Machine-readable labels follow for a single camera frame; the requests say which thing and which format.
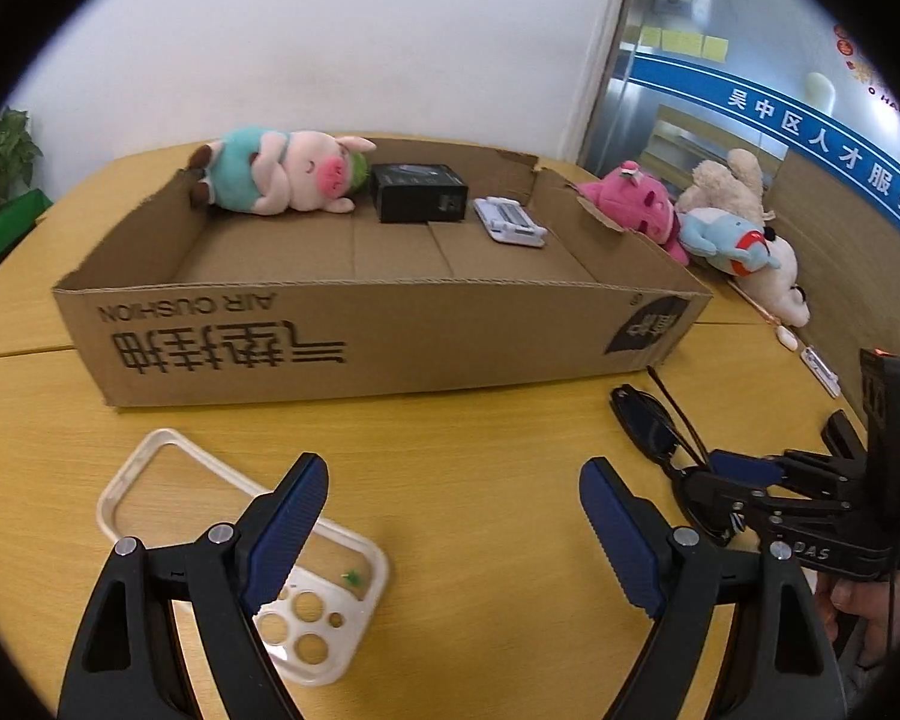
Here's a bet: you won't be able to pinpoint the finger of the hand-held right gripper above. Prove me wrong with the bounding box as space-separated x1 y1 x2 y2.
679 451 867 541
820 410 871 462

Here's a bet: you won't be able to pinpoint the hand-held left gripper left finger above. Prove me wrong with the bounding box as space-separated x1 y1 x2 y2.
60 452 329 720

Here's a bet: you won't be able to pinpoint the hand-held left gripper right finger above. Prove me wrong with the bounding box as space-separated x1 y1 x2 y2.
579 457 848 720

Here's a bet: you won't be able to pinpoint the black sunglasses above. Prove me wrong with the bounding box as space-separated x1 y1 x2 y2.
609 366 743 545

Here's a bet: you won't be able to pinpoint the clear phone case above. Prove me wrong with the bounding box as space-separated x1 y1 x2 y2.
96 429 389 686

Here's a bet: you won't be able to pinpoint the brown cardboard box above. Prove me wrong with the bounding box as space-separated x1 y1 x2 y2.
51 136 713 410

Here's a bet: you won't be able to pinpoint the person's right hand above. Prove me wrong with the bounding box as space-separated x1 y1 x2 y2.
810 562 900 672

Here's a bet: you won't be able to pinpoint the pink pen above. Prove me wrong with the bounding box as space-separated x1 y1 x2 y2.
735 285 785 331

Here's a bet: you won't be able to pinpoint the wooden desk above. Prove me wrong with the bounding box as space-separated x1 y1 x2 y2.
0 131 900 720

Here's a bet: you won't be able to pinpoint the blue and red plush toy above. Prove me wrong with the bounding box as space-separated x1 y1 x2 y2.
679 210 785 278

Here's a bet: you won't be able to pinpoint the beige bear plush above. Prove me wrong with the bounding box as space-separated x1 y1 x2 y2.
675 148 775 222

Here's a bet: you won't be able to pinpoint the pink bear plush toy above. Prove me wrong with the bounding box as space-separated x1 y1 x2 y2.
576 160 691 267

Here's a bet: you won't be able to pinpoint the blue window banner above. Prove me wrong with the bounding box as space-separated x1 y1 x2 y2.
630 49 900 233

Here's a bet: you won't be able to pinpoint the white phone stand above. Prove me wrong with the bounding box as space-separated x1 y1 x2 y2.
471 197 548 248

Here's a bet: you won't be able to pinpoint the pink pig plush toy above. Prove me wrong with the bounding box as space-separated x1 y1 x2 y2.
187 126 377 217

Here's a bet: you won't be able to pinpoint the red window sticker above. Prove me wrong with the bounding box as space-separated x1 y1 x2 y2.
832 22 882 91

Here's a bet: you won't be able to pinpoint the small black box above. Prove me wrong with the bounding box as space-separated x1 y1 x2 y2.
367 162 470 224

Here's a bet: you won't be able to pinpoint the green plastic planter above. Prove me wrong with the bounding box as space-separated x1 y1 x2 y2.
0 191 52 278

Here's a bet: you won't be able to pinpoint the green potted plant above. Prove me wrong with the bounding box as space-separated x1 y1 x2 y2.
0 109 42 222

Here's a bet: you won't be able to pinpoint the grey metal window frame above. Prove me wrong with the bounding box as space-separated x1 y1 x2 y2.
574 0 653 170

